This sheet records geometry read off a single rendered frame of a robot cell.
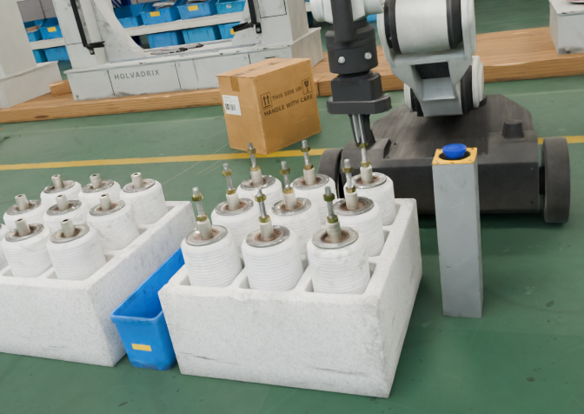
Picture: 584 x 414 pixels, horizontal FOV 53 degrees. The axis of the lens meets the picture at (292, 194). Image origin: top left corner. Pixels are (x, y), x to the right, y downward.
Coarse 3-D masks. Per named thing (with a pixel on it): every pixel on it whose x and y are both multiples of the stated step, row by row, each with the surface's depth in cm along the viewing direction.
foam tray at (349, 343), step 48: (384, 240) 110; (192, 288) 101; (240, 288) 98; (384, 288) 92; (192, 336) 103; (240, 336) 99; (288, 336) 95; (336, 336) 92; (384, 336) 91; (288, 384) 100; (336, 384) 96; (384, 384) 93
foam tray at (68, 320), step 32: (160, 224) 129; (192, 224) 140; (128, 256) 118; (160, 256) 128; (0, 288) 116; (32, 288) 112; (64, 288) 109; (96, 288) 109; (128, 288) 118; (0, 320) 120; (32, 320) 116; (64, 320) 113; (96, 320) 109; (32, 352) 121; (64, 352) 117; (96, 352) 113
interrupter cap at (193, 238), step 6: (216, 228) 104; (222, 228) 104; (192, 234) 103; (198, 234) 103; (216, 234) 102; (222, 234) 101; (186, 240) 101; (192, 240) 101; (198, 240) 101; (204, 240) 100; (210, 240) 100; (216, 240) 99
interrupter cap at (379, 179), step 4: (372, 172) 116; (376, 172) 116; (356, 176) 116; (360, 176) 116; (376, 176) 115; (380, 176) 114; (384, 176) 114; (352, 180) 115; (356, 180) 115; (360, 180) 115; (376, 180) 113; (380, 180) 112; (384, 180) 112; (356, 184) 112; (360, 184) 112; (364, 184) 112; (368, 184) 111; (372, 184) 111; (376, 184) 110; (380, 184) 111; (356, 188) 111; (360, 188) 111; (364, 188) 110; (368, 188) 110
